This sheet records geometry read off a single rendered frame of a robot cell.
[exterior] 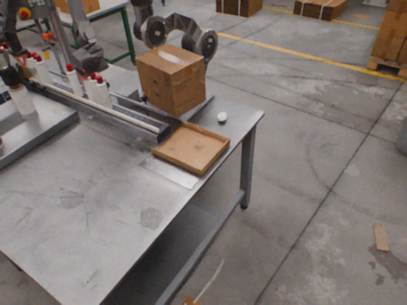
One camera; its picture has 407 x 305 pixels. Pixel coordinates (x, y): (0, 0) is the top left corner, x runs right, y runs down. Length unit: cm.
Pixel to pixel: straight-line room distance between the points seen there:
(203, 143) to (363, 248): 129
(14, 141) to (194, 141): 93
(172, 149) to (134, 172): 23
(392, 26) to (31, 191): 369
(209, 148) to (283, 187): 110
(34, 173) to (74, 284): 66
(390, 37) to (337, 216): 232
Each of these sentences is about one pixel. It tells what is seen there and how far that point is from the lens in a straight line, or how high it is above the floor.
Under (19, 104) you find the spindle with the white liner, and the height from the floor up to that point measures 98.
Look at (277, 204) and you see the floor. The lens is 241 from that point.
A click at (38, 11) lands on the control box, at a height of 132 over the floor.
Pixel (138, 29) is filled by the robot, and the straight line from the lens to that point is 208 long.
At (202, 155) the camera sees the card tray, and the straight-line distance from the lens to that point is 152.
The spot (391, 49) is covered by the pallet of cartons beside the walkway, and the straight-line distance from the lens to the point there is 418.
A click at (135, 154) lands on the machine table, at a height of 83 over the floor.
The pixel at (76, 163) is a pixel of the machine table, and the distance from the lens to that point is 165.
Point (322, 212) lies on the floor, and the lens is 244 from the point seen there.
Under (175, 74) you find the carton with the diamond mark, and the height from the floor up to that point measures 111.
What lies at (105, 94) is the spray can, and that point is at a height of 99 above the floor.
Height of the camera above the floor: 187
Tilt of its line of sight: 42 degrees down
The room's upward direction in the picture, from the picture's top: 5 degrees counter-clockwise
